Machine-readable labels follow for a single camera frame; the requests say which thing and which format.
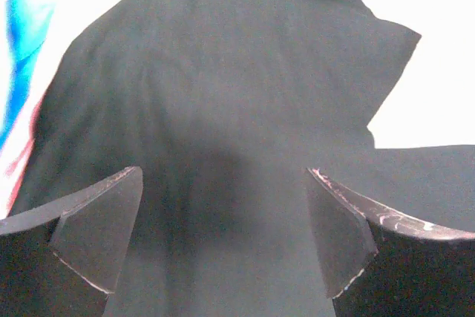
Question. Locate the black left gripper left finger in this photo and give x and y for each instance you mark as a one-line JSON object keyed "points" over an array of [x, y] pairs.
{"points": [[64, 258]]}

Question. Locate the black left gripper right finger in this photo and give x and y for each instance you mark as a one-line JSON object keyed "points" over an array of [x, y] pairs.
{"points": [[377, 261]]}

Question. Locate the black t-shirt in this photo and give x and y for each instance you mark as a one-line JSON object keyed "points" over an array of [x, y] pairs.
{"points": [[224, 104]]}

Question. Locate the pink folded t-shirt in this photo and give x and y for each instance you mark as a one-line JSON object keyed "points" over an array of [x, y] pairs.
{"points": [[15, 153]]}

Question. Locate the blue folded t-shirt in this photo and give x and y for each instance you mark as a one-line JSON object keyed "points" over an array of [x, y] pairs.
{"points": [[24, 28]]}

